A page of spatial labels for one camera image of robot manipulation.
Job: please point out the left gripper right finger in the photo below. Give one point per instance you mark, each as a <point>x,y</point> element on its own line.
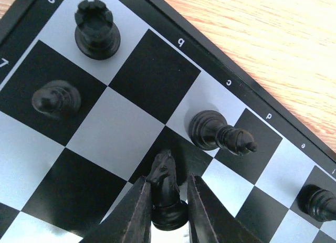
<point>209,220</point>

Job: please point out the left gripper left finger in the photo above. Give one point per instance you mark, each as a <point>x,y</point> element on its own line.
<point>130,221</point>

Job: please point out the black knight piece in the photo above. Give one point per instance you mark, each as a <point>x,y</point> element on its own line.
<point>169,212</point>

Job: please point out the black bishop piece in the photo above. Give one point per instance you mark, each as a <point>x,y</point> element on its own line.
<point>209,130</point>

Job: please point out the black pawn piece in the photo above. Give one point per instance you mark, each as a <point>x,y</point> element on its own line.
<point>57,99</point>

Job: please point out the black rook piece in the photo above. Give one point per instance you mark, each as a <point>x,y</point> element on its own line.
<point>96,34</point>

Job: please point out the black chess piece at edge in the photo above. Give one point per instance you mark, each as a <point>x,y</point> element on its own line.
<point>317,202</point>

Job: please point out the black and silver chessboard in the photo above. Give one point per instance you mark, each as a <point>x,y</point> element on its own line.
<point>60,178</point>

